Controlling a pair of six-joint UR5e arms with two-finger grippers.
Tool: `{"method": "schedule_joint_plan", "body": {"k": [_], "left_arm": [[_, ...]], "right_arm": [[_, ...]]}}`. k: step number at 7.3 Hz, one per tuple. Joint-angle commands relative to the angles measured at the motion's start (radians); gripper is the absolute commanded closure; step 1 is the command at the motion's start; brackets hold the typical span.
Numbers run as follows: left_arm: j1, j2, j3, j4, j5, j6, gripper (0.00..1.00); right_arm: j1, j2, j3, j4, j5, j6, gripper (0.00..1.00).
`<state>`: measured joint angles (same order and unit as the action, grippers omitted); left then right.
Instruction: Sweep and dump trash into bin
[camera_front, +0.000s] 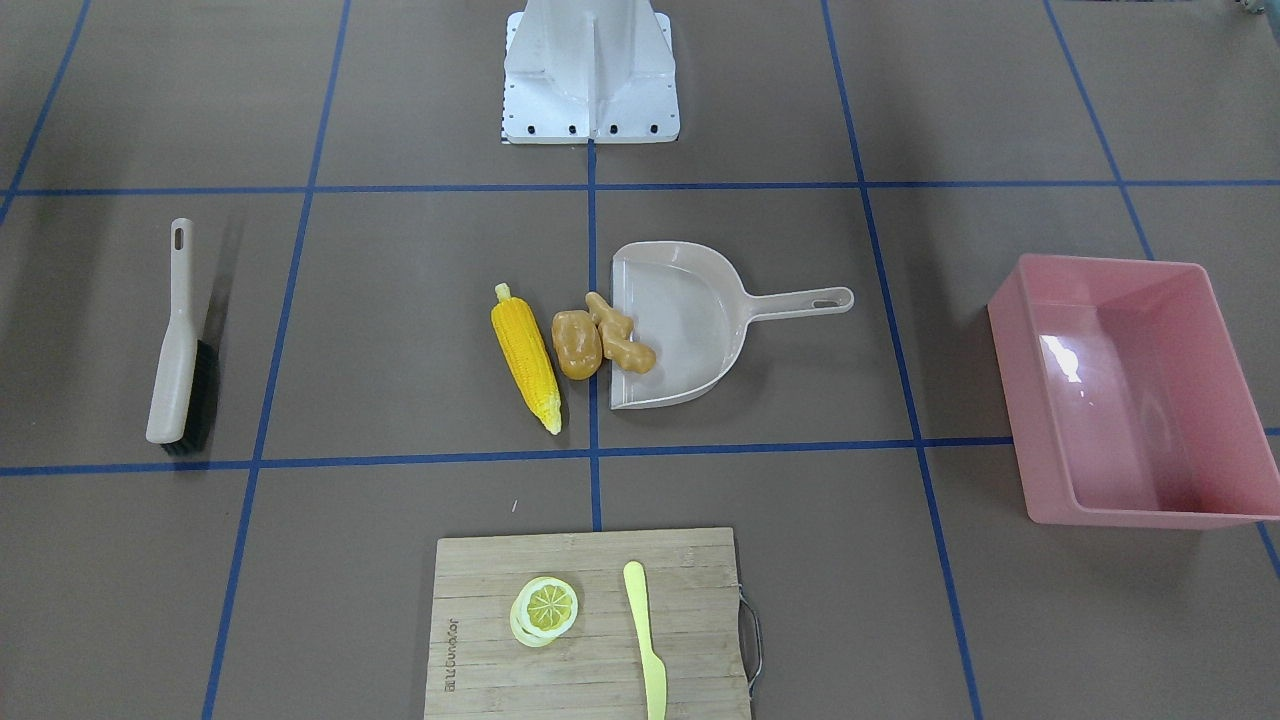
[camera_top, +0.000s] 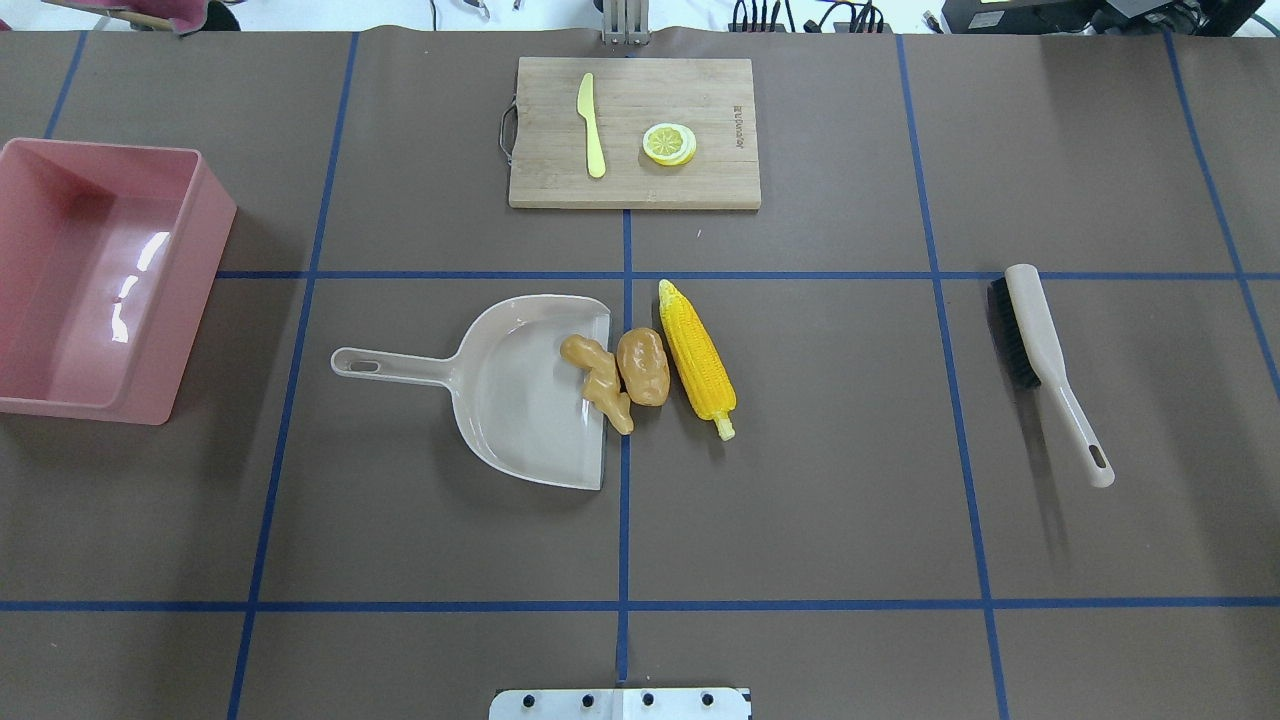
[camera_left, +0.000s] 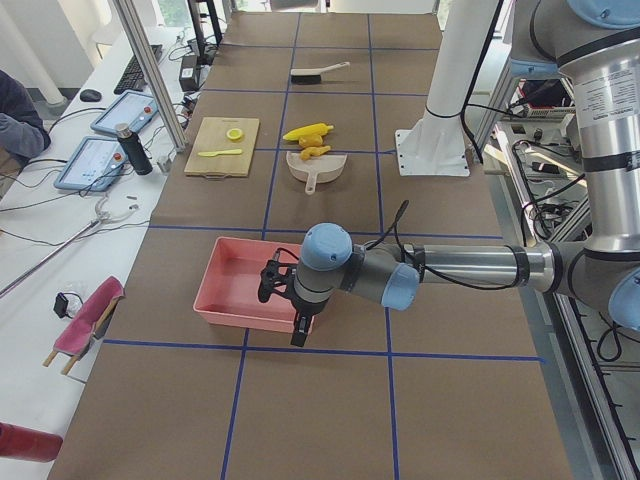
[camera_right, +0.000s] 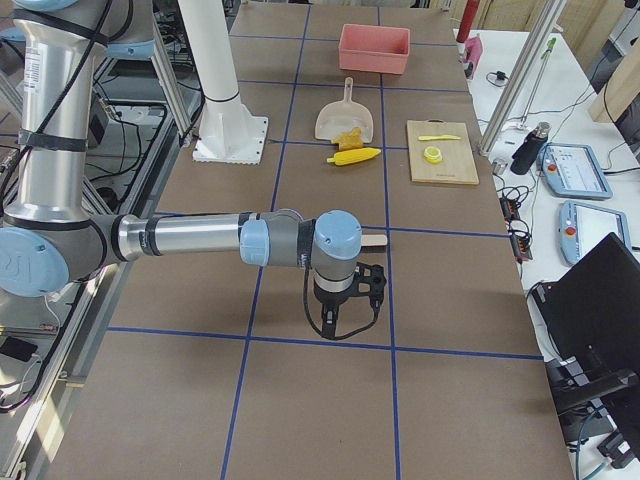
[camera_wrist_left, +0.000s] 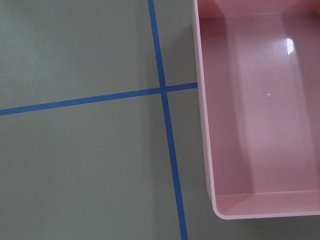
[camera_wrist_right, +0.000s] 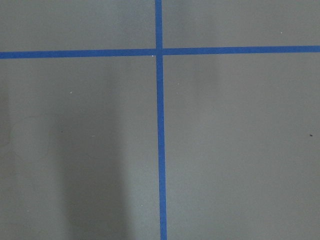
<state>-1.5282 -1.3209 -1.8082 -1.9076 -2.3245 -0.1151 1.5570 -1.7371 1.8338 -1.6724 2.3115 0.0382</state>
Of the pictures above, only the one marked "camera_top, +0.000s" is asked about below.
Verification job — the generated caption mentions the brown toy potato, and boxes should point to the brown toy potato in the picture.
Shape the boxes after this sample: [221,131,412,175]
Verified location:
[614,327,671,407]

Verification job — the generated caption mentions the tan toy ginger root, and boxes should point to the tan toy ginger root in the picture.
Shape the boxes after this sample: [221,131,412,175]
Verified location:
[559,334,635,436]

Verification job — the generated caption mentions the yellow toy corn cob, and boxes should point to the yellow toy corn cob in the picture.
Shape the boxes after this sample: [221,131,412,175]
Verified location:
[658,279,739,442]

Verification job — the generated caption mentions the beige plastic dustpan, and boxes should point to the beige plastic dustpan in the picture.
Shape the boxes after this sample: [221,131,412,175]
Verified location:
[329,293,612,491]

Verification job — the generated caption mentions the beige hand brush black bristles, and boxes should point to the beige hand brush black bristles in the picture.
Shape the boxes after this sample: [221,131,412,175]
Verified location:
[989,263,1116,488]

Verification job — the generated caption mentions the pink plastic bin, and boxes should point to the pink plastic bin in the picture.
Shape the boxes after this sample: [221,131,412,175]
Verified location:
[1,138,237,425]

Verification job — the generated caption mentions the yellow lemon slices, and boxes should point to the yellow lemon slices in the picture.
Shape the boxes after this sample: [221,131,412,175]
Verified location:
[641,123,698,167]

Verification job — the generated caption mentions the wooden cutting board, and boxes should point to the wooden cutting board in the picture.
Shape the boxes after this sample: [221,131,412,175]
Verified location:
[508,56,762,211]

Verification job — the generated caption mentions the yellow plastic knife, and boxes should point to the yellow plastic knife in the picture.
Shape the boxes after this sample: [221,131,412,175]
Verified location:
[576,72,607,179]

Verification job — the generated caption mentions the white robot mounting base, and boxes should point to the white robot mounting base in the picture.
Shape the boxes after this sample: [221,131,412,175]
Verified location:
[488,687,754,719]

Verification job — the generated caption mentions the pink cloth on wooden rack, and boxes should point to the pink cloth on wooden rack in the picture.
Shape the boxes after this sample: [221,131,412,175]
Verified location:
[45,1,209,36]

